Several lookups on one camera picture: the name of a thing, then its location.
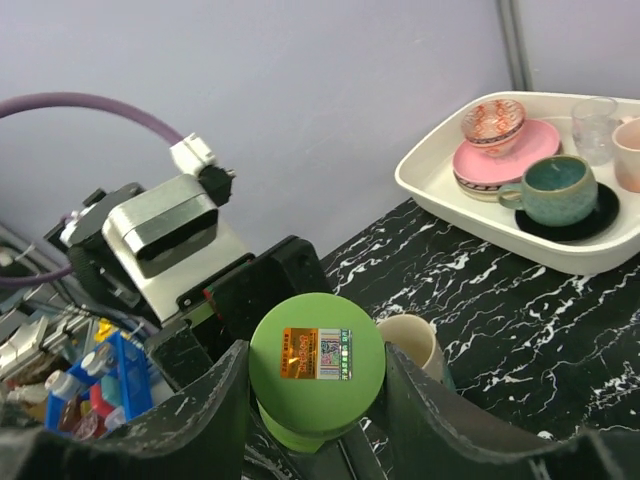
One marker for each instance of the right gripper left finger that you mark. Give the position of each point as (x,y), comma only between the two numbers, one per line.
(198,433)

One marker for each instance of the black saucer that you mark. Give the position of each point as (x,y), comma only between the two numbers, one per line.
(601,218)

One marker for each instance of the pink ceramic mug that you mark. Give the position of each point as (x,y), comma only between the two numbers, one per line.
(626,162)

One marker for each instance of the blue plastic crate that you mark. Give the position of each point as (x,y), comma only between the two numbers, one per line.
(114,375)

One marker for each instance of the green pill bottle cap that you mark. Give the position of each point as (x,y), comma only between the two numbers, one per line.
(316,362)

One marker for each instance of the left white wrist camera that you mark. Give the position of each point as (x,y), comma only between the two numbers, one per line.
(170,239)

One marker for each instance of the patterned plate under pink plate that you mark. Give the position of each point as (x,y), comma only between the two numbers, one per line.
(481,192)

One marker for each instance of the green pill bottle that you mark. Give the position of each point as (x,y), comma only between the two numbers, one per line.
(300,442)

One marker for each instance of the teal ceramic mug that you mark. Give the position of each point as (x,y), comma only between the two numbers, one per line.
(556,191)

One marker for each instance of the red patterned bowl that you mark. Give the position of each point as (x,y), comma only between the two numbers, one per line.
(493,127)

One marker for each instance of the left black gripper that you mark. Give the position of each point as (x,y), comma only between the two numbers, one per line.
(229,305)

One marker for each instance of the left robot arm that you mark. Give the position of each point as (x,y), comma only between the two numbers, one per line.
(95,265)

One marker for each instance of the clear drinking glass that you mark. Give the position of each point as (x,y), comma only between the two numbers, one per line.
(593,122)

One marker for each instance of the white plastic dish tub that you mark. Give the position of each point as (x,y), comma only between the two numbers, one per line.
(426,174)

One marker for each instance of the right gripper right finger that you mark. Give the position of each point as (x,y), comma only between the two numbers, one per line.
(437,434)

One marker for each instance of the cream ceramic mug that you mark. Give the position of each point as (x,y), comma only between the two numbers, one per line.
(417,339)

